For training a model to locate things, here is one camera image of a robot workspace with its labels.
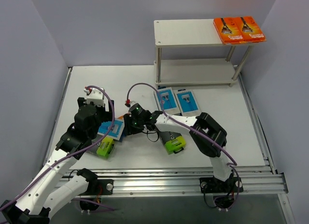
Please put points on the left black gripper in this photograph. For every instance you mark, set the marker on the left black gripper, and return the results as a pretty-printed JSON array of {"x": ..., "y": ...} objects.
[{"x": 106, "y": 113}]

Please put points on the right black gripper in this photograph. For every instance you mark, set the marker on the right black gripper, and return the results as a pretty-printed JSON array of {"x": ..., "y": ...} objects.
[{"x": 129, "y": 125}]

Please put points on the orange razor box front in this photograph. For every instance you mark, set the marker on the orange razor box front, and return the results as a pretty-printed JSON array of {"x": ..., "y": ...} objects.
[{"x": 228, "y": 31}]

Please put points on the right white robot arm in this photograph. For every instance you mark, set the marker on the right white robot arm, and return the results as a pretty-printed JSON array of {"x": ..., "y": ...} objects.
[{"x": 209, "y": 137}]

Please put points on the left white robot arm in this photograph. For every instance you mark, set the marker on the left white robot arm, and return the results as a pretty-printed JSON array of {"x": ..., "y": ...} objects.
[{"x": 38, "y": 203}]

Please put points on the white two-tier shelf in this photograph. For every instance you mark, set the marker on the white two-tier shelf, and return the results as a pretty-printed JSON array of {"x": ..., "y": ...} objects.
[{"x": 189, "y": 52}]

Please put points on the blue razor box left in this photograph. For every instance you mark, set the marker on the blue razor box left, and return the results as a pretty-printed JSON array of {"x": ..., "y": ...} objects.
[{"x": 116, "y": 131}]

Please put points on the blue razor box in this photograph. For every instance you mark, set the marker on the blue razor box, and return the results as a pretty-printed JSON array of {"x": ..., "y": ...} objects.
[
  {"x": 165, "y": 98},
  {"x": 187, "y": 102},
  {"x": 116, "y": 131}
]

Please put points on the black green razor box left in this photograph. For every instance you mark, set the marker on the black green razor box left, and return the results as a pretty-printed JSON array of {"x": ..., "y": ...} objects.
[{"x": 102, "y": 149}]

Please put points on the black green razor box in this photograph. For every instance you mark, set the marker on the black green razor box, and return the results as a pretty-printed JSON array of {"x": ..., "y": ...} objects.
[
  {"x": 102, "y": 149},
  {"x": 172, "y": 141}
]

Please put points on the blue razor box middle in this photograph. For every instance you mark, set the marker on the blue razor box middle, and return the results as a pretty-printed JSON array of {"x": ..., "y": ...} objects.
[{"x": 165, "y": 98}]

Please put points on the black green razor box centre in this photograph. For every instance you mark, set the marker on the black green razor box centre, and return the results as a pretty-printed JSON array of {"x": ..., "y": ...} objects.
[{"x": 172, "y": 141}]

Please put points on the blue razor box right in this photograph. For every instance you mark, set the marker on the blue razor box right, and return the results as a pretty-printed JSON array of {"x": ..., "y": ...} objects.
[{"x": 187, "y": 102}]

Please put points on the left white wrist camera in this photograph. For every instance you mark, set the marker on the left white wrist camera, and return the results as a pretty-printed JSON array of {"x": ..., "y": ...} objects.
[{"x": 95, "y": 96}]

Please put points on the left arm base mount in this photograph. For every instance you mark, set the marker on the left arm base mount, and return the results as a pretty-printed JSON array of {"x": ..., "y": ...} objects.
[{"x": 95, "y": 191}]

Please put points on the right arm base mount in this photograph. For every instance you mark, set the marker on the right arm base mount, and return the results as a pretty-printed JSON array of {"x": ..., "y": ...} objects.
[{"x": 230, "y": 189}]

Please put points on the aluminium rail frame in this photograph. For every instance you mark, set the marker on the aluminium rail frame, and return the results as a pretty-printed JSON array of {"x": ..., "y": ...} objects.
[{"x": 185, "y": 181}]

